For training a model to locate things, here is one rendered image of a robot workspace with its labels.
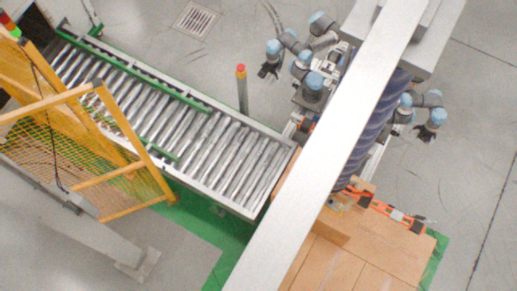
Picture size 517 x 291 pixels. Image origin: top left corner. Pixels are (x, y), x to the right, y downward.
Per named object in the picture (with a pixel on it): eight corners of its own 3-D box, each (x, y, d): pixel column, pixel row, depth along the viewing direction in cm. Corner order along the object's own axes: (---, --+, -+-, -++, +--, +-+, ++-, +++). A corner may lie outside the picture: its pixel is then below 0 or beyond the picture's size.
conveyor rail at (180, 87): (69, 39, 433) (61, 27, 415) (73, 35, 435) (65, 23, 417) (291, 155, 389) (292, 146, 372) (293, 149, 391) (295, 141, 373)
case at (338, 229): (270, 208, 359) (271, 194, 322) (295, 164, 372) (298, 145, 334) (341, 247, 348) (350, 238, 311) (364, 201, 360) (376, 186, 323)
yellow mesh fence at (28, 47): (33, 122, 448) (-136, -35, 252) (39, 113, 451) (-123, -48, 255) (131, 180, 425) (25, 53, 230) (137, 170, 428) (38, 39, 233)
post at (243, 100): (240, 125, 443) (234, 71, 350) (243, 120, 445) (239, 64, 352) (246, 128, 442) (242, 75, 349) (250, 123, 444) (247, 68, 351)
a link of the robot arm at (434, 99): (422, 87, 248) (424, 106, 244) (443, 88, 247) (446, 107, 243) (418, 94, 255) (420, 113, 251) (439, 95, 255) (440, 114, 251)
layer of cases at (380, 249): (233, 284, 378) (229, 279, 341) (292, 180, 409) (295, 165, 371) (368, 362, 355) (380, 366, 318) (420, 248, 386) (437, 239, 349)
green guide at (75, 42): (57, 36, 416) (53, 31, 408) (65, 27, 420) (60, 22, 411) (209, 116, 386) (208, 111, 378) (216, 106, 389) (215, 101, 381)
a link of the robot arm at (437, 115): (447, 106, 242) (449, 120, 238) (439, 115, 252) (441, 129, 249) (432, 105, 242) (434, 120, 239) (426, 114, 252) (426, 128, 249)
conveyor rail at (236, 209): (24, 94, 413) (14, 83, 395) (28, 90, 414) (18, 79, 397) (250, 224, 369) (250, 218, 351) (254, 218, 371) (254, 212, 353)
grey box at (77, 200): (69, 201, 267) (48, 186, 239) (74, 193, 269) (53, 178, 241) (96, 218, 263) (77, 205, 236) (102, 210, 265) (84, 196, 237)
